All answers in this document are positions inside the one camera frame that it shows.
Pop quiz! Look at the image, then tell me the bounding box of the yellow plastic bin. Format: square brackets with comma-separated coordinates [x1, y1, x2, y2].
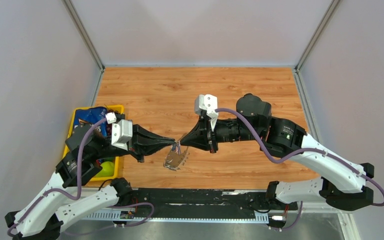
[59, 104, 126, 183]

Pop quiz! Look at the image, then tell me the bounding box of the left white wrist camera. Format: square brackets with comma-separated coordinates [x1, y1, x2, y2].
[105, 112, 133, 150]

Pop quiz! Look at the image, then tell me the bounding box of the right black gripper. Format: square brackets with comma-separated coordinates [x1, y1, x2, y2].
[180, 114, 261, 154]

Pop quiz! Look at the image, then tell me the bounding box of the silver metal keyring holder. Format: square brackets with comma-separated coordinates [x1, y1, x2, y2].
[163, 145, 190, 171]

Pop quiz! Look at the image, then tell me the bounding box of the green apple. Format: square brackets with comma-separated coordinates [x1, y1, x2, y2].
[96, 161, 115, 178]

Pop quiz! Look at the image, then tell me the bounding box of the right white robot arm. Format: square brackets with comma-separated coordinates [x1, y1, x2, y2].
[180, 93, 374, 211]

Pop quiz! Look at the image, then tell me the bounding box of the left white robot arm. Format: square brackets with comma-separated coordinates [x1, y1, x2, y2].
[5, 118, 175, 240]

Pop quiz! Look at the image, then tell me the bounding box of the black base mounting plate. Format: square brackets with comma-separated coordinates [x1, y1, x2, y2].
[116, 188, 299, 218]

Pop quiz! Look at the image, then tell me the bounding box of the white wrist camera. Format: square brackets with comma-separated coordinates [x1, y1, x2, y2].
[194, 94, 219, 132]
[105, 112, 133, 150]

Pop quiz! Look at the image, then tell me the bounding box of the blue headed key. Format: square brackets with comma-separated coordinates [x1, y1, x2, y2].
[174, 141, 182, 155]

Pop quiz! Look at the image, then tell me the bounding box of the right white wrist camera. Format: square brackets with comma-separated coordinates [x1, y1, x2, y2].
[194, 94, 219, 132]

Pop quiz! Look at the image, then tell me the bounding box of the white slotted cable duct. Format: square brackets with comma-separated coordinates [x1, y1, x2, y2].
[81, 209, 269, 224]

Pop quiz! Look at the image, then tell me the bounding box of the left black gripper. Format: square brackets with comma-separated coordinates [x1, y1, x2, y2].
[92, 122, 177, 162]

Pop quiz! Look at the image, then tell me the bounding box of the blue Doritos chip bag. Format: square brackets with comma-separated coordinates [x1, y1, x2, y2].
[68, 106, 109, 136]

